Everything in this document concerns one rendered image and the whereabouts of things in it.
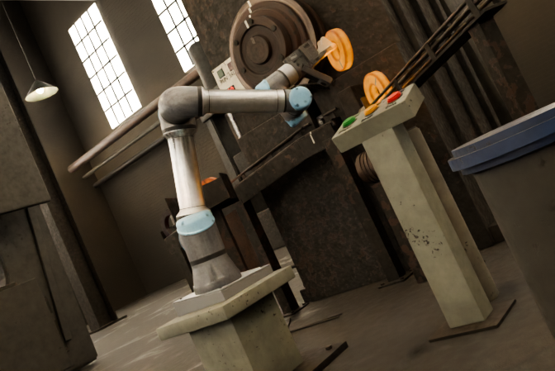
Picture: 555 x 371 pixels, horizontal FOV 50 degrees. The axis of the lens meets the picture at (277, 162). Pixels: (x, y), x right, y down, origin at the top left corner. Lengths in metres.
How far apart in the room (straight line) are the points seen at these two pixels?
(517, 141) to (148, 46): 11.40
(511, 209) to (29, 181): 4.06
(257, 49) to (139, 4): 9.88
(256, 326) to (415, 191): 0.62
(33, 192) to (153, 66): 7.71
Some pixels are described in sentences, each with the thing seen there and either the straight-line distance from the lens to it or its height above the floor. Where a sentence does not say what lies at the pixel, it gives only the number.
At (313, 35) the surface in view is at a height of 1.05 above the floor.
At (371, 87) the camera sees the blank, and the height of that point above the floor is 0.73.
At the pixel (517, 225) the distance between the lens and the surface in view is 1.13.
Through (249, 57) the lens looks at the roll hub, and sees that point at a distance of 2.57.
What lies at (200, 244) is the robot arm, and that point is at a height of 0.47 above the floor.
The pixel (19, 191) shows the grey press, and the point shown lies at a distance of 4.71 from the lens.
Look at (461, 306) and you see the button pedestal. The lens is 1.60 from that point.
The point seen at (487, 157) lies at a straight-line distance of 1.07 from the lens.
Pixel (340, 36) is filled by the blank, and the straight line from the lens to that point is 2.14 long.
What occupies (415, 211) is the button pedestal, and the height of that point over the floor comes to 0.32.
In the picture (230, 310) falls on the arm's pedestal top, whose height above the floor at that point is 0.28.
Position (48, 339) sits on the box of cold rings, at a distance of 4.24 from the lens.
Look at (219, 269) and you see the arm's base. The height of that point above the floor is 0.38.
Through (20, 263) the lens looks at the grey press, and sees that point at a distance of 4.84.
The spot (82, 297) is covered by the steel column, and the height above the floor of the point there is 0.52.
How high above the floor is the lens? 0.47
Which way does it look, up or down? 4 degrees up
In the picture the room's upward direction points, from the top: 25 degrees counter-clockwise
